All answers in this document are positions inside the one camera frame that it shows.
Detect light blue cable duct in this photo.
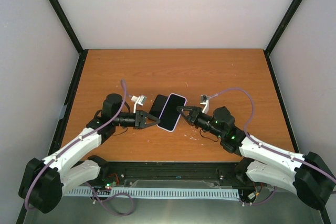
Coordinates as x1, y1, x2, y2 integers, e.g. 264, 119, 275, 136
64, 186, 240, 199

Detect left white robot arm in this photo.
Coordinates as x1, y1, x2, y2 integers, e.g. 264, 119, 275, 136
18, 93, 160, 214

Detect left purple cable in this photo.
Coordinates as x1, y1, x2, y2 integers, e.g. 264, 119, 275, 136
24, 79, 129, 210

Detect dark blue phone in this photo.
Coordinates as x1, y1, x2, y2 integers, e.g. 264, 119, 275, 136
152, 95, 167, 116

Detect left black frame post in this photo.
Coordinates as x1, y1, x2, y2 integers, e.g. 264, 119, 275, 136
48, 0, 84, 55

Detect white phone black screen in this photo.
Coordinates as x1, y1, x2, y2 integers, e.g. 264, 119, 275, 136
157, 93, 187, 132

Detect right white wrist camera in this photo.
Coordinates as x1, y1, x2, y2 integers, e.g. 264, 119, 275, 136
200, 94, 210, 114

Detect left controller board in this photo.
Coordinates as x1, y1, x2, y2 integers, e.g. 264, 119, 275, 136
103, 173, 119, 190

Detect black table rail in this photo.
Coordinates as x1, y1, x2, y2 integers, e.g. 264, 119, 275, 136
48, 49, 89, 155
264, 49, 305, 167

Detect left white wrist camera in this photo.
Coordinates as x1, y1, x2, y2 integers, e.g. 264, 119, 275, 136
131, 95, 147, 113

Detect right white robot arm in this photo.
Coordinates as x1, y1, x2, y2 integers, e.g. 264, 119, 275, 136
177, 106, 335, 210

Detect right black frame post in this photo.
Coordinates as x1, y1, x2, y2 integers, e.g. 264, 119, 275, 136
264, 0, 303, 57

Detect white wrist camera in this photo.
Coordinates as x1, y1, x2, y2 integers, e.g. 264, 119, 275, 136
200, 94, 210, 114
131, 95, 147, 113

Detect black frame post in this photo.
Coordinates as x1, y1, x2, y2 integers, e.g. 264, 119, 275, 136
264, 0, 303, 57
48, 0, 84, 55

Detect right black table rail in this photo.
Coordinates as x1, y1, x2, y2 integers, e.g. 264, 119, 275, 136
264, 49, 305, 167

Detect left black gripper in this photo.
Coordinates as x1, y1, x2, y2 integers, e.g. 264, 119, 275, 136
114, 110, 161, 130

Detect left black table rail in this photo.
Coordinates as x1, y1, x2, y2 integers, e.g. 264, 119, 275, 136
48, 49, 89, 155

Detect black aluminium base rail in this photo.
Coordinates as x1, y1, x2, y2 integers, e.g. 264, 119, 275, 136
34, 161, 316, 190

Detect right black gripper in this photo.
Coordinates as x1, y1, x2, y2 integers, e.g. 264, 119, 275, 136
176, 106, 224, 138

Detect black phone case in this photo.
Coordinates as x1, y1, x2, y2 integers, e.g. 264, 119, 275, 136
149, 94, 169, 118

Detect lavender phone case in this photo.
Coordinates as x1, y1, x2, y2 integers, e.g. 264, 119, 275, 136
156, 93, 187, 132

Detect right controller wiring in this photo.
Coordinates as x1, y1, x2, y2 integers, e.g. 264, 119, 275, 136
246, 182, 266, 201

